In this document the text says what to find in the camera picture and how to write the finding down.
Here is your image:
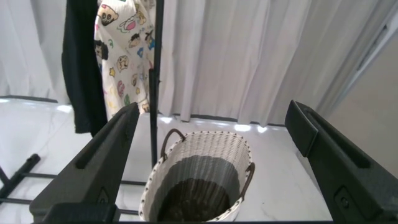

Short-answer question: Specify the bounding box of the black garment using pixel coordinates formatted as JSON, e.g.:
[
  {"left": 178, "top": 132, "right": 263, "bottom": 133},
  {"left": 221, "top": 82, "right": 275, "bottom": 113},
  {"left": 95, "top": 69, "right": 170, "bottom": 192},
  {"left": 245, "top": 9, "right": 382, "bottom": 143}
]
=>
[{"left": 61, "top": 0, "right": 108, "bottom": 137}]

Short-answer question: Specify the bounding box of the black clothes rack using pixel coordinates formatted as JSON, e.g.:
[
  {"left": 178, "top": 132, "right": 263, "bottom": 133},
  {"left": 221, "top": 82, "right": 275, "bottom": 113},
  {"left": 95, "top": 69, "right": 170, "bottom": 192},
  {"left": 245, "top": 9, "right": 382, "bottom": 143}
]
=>
[{"left": 0, "top": 0, "right": 165, "bottom": 215}]

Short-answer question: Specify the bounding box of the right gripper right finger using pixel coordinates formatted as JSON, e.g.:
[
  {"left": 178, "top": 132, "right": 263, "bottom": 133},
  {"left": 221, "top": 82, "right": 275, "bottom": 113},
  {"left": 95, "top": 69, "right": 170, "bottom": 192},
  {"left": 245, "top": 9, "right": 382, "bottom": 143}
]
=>
[{"left": 285, "top": 100, "right": 398, "bottom": 222}]

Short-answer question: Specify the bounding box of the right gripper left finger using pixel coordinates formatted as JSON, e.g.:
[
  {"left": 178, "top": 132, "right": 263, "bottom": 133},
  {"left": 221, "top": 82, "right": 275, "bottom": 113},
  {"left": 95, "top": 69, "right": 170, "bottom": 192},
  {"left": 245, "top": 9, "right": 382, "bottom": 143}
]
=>
[{"left": 29, "top": 102, "right": 140, "bottom": 222}]

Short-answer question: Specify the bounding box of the white laundry basket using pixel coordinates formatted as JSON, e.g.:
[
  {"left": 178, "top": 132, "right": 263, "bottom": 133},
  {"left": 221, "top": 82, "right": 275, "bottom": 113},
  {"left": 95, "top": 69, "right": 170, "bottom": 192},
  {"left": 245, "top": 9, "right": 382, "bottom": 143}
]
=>
[{"left": 138, "top": 128, "right": 256, "bottom": 222}]

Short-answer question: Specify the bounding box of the white curtain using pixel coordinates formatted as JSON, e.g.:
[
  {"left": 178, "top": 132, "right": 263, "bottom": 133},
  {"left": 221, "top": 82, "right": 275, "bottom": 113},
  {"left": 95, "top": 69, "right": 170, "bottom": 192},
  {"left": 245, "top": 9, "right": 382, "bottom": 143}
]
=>
[{"left": 0, "top": 0, "right": 398, "bottom": 127}]

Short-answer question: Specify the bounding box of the cream printed garment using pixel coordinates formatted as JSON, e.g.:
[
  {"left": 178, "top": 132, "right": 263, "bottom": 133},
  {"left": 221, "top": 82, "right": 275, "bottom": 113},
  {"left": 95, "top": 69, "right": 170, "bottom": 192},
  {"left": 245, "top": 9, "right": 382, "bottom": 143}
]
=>
[{"left": 94, "top": 0, "right": 156, "bottom": 121}]

